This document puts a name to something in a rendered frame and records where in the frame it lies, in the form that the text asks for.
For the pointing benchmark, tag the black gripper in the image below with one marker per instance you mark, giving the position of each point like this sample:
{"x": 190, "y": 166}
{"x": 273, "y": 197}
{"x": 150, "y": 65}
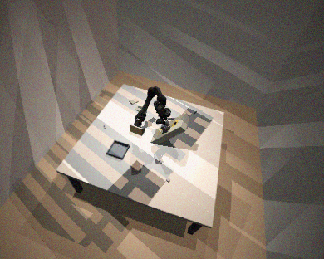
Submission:
{"x": 161, "y": 119}

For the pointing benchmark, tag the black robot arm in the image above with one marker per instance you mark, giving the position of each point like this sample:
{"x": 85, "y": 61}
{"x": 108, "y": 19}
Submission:
{"x": 159, "y": 105}

